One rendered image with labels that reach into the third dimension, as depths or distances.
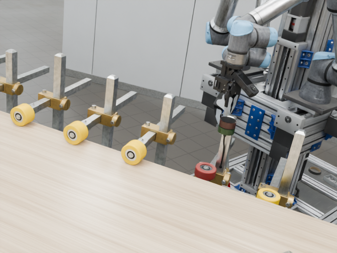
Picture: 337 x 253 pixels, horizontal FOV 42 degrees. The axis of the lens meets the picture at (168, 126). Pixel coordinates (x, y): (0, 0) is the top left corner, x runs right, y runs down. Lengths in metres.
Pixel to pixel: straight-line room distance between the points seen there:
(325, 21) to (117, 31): 2.70
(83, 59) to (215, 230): 3.70
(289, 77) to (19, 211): 1.54
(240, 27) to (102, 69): 3.32
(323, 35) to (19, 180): 1.61
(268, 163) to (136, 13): 2.45
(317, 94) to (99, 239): 1.31
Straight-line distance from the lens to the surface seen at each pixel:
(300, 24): 2.33
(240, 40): 1.61
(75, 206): 1.40
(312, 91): 2.19
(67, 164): 1.60
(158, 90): 4.63
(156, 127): 1.77
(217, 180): 1.74
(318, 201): 3.07
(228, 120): 1.59
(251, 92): 1.63
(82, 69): 4.91
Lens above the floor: 1.73
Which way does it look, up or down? 25 degrees down
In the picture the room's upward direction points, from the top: 9 degrees clockwise
